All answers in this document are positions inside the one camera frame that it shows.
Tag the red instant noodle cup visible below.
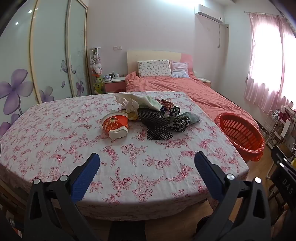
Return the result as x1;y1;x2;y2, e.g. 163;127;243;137
102;111;129;140

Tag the pink floral tablecloth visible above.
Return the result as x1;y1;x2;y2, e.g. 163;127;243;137
0;91;249;222

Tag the cream pink headboard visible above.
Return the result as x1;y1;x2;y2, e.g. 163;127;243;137
127;50;194;75

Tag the small print pillow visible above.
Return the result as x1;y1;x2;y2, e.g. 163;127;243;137
137;60;172;78

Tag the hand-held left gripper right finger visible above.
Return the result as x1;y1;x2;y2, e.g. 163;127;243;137
194;151;272;241

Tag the green white towel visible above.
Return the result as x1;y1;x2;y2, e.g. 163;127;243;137
139;96;162;112

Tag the white plastic bag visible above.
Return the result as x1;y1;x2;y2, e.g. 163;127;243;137
114;92;145;110

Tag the bed with salmon duvet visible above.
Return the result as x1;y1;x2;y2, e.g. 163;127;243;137
125;71;260;130

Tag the black dotted mesh cloth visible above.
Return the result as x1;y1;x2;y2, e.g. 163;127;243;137
137;108;176;141

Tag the pink curtain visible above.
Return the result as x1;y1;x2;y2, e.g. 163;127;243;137
244;12;296;114

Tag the striped pink pillow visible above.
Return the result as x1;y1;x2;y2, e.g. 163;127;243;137
170;60;190;78

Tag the black floral scrunchie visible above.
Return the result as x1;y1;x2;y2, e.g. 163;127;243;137
168;106;190;133

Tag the flower print sliding wardrobe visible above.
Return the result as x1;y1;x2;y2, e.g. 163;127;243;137
0;0;91;139

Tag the plush toy display tube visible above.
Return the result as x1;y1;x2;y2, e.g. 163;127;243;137
88;47;104;95

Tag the orange laundry basket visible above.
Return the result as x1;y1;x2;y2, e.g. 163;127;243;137
214;112;265;162

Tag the pink white nightstand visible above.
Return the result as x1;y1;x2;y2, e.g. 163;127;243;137
196;76;212;88
103;77;127;94

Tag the white air conditioner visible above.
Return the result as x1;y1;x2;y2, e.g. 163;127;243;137
194;4;224;24

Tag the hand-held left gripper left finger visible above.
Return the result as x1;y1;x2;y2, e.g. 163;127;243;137
24;152;100;241

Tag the white wire rack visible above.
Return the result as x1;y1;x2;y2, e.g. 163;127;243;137
261;105;296;150

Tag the red checked scrunchie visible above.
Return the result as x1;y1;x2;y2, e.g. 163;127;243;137
155;99;175;114

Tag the grey green cloth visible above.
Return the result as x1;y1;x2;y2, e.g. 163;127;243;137
179;112;201;124

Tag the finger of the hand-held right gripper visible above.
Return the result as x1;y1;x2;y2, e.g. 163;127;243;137
271;146;296;173

